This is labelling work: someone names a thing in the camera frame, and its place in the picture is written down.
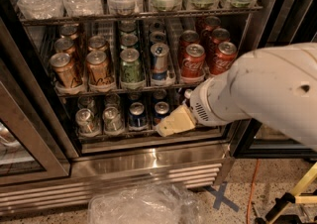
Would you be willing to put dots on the rear left gold can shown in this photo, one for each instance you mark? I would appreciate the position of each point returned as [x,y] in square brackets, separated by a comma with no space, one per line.
[69,31]

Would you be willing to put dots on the coca-cola can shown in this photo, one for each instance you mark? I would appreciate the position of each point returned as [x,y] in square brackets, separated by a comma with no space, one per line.
[223,58]
[193,60]
[188,37]
[216,37]
[204,25]

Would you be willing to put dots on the stainless steel fridge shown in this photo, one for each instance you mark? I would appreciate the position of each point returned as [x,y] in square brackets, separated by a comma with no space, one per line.
[60,167]

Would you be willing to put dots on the rear right coca-cola can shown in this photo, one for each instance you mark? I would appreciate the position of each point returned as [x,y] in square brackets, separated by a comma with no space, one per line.
[204,25]

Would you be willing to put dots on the pepsi can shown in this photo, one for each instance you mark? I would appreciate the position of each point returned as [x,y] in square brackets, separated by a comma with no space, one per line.
[137,115]
[161,111]

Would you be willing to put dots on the front left gold can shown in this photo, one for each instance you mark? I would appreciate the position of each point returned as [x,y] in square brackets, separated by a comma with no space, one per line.
[66,70]

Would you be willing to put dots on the yellow black stand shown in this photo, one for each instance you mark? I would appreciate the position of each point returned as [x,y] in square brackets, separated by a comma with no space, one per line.
[296,195]

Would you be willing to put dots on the left white-cap bottle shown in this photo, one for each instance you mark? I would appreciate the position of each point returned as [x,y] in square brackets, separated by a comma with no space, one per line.
[185,97]

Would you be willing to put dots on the middle left gold can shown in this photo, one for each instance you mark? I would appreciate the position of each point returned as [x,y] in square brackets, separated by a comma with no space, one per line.
[66,45]

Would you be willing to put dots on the bottom left pepsi can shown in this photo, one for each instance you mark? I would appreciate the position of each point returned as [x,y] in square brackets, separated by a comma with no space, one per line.
[137,115]

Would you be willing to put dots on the front right coca-cola can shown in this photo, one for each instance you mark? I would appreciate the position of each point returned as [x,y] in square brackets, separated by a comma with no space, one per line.
[223,58]

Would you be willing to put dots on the bottom right pepsi can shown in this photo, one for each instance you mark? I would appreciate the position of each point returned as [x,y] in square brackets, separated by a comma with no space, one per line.
[161,111]

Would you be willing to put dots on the silver can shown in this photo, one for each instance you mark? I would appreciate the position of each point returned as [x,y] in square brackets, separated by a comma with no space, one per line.
[85,120]
[112,120]

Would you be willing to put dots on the front left coca-cola can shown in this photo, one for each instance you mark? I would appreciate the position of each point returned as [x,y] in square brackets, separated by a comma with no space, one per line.
[193,60]

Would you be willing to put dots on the rear left coca-cola can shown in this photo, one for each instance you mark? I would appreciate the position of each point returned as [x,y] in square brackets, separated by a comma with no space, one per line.
[188,37]

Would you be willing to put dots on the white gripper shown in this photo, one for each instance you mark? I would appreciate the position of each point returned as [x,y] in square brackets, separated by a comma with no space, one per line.
[202,101]

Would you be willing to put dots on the front green can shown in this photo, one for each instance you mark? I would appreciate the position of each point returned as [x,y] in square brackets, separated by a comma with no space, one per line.
[130,66]

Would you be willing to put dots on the middle right coca-cola can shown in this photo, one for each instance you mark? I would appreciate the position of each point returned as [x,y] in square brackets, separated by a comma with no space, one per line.
[216,37]

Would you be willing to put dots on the gold can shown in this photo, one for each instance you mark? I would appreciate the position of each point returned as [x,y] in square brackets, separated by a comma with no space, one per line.
[99,69]
[98,43]
[69,31]
[66,70]
[66,45]

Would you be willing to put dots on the redbull can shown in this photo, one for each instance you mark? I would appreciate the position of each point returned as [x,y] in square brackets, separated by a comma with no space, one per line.
[156,26]
[157,37]
[159,61]

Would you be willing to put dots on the blue tape cross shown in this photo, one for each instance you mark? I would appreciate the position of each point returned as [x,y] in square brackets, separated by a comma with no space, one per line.
[221,198]

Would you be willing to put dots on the rear green can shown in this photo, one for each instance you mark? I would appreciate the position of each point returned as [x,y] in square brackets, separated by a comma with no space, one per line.
[127,27]

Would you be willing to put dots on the open glass fridge door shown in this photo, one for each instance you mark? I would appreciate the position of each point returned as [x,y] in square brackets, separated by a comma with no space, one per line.
[278,23]

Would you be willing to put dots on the clear plastic bag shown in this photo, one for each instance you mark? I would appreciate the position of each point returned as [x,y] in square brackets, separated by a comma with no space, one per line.
[146,204]

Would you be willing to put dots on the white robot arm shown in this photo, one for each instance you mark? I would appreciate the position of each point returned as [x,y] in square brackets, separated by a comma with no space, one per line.
[276,86]

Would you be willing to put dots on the bottom left silver can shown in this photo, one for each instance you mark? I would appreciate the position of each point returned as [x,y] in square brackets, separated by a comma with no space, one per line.
[85,120]

